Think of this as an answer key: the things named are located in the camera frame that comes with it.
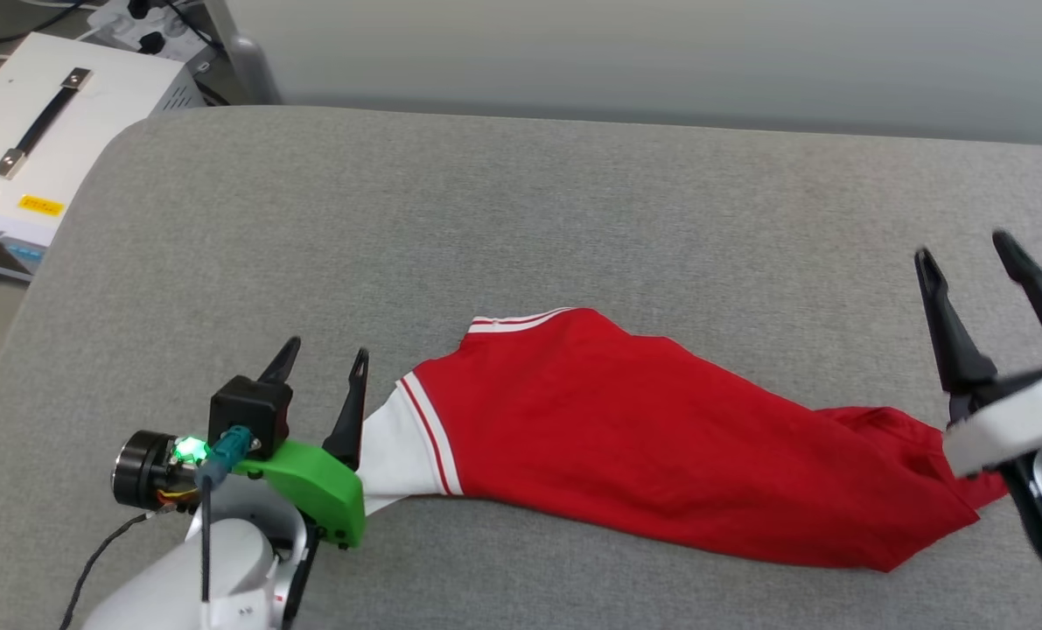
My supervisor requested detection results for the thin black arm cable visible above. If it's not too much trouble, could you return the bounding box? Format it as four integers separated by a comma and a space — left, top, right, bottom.
59, 512, 150, 630

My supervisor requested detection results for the red white basketball jersey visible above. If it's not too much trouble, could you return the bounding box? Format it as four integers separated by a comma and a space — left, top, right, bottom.
359, 306, 1011, 572

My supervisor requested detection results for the teal camera cable connector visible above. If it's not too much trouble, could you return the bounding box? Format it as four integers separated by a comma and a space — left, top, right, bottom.
192, 426, 255, 605

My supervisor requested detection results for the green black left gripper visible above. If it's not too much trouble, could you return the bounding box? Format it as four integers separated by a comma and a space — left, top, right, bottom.
232, 336, 370, 550

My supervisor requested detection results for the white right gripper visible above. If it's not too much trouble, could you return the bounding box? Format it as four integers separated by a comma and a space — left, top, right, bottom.
914, 229, 1042, 478

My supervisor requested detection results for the white metal instrument case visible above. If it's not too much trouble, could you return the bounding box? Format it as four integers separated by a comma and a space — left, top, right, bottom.
0, 32, 206, 283

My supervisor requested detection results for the grey partition post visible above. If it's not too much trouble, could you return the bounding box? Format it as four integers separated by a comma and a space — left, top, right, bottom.
201, 0, 281, 106

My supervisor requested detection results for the white power strip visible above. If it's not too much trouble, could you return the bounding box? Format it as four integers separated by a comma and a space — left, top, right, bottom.
87, 0, 220, 62

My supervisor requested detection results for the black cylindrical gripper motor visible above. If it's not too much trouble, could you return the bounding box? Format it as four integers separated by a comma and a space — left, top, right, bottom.
112, 429, 211, 513

